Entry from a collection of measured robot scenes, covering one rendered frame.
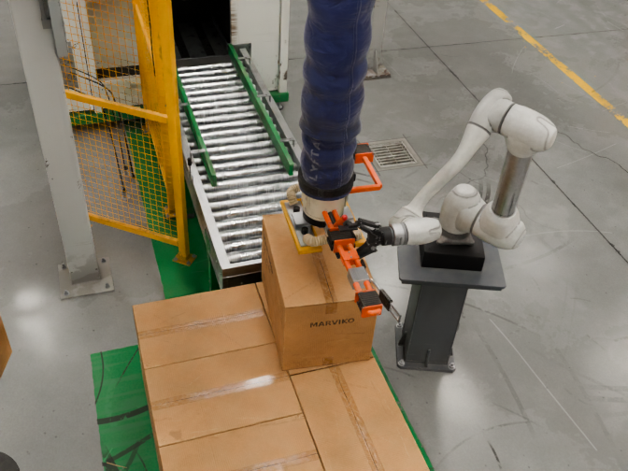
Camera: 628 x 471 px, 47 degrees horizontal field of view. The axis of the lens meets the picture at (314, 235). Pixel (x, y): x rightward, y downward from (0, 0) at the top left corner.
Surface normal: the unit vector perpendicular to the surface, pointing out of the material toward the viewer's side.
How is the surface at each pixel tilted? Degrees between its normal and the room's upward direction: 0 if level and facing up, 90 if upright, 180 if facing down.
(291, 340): 90
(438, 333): 90
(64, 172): 90
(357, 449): 0
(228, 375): 0
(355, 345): 90
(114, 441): 0
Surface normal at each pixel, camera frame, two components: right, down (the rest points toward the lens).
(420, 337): -0.05, 0.65
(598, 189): 0.06, -0.76
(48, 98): 0.32, 0.63
